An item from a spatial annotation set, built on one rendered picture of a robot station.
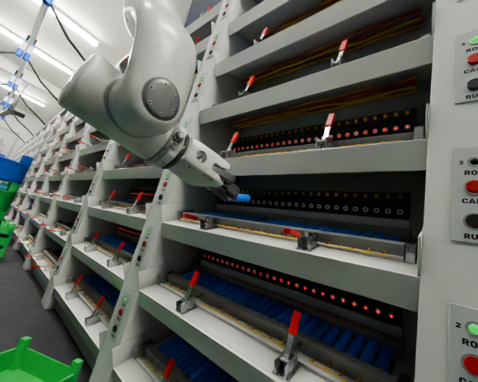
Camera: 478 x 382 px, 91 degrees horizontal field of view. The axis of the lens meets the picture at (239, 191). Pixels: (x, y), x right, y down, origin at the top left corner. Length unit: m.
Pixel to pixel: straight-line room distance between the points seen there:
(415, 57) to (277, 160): 0.29
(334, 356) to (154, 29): 0.51
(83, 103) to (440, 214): 0.46
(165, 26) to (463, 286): 0.45
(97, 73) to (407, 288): 0.46
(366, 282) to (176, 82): 0.36
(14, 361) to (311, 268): 0.84
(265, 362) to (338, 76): 0.55
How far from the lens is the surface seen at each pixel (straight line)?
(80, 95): 0.35
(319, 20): 0.74
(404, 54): 0.55
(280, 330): 0.51
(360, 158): 0.45
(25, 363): 0.99
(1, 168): 0.86
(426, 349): 0.38
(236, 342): 0.51
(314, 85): 0.59
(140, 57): 0.31
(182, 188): 0.76
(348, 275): 0.40
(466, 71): 0.49
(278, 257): 0.44
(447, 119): 0.45
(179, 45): 0.34
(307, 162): 0.48
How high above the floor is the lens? 0.46
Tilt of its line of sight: 14 degrees up
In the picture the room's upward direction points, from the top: 15 degrees clockwise
